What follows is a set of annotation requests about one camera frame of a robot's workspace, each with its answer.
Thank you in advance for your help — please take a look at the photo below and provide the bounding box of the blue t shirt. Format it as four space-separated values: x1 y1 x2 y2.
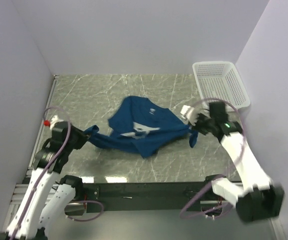
85 96 198 158

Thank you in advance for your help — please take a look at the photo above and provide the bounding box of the aluminium frame rail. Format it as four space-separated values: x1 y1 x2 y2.
10 184 28 205

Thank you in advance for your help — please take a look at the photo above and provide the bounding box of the white plastic basket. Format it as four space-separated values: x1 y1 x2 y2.
192 61 251 110

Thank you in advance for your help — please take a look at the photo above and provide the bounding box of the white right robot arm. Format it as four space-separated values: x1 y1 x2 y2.
182 101 285 223

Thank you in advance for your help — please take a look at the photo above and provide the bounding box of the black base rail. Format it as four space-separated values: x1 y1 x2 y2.
66 181 234 216

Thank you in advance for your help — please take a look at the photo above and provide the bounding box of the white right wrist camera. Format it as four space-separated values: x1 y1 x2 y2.
180 105 200 126

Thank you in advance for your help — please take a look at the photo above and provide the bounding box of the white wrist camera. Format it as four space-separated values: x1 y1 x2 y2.
180 105 200 126
43 115 63 130

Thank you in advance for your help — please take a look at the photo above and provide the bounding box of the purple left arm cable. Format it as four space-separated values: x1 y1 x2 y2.
11 106 106 237

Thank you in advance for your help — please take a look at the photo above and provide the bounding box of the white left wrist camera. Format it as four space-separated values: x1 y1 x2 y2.
43 115 63 130

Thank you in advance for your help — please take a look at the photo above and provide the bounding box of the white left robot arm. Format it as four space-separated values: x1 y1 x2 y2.
0 120 89 240

